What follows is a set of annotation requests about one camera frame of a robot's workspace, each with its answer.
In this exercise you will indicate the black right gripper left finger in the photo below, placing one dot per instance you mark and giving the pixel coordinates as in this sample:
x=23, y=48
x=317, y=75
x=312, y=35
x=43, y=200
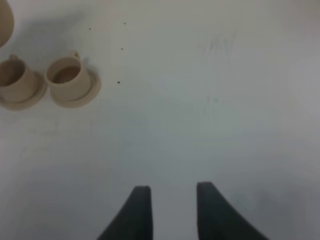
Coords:
x=134, y=221

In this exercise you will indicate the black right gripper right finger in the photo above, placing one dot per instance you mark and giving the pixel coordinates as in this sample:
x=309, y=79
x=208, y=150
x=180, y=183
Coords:
x=217, y=219

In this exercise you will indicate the beige teapot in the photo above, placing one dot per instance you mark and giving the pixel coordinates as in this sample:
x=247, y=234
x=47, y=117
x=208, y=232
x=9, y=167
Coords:
x=7, y=22

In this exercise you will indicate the beige right cup saucer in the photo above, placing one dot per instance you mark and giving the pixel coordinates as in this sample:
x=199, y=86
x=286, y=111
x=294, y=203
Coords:
x=93, y=87

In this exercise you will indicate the beige right teacup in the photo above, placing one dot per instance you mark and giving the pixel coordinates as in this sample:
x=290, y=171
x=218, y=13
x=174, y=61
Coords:
x=68, y=78

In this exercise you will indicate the beige teacup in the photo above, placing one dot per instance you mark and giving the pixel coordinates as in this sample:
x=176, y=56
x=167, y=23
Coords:
x=68, y=78
x=17, y=81

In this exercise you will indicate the beige left teacup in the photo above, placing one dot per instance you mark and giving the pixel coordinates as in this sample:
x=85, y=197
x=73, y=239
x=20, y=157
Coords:
x=17, y=81

